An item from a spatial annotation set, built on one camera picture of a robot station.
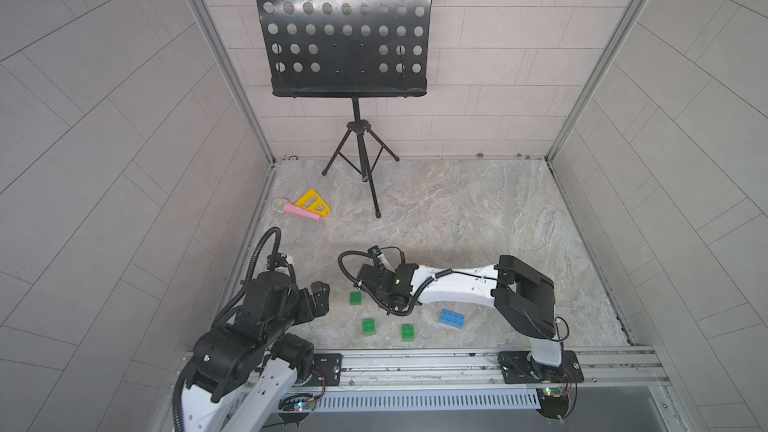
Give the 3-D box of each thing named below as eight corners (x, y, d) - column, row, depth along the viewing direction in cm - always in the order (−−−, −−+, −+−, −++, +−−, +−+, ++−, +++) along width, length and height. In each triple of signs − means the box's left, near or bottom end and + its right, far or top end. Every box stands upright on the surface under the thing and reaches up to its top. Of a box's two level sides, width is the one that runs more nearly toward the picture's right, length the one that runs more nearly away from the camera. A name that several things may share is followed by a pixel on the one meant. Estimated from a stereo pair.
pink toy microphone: (273, 212, 102) (270, 206, 99) (279, 204, 105) (276, 197, 102) (317, 225, 99) (315, 218, 96) (323, 215, 102) (320, 209, 99)
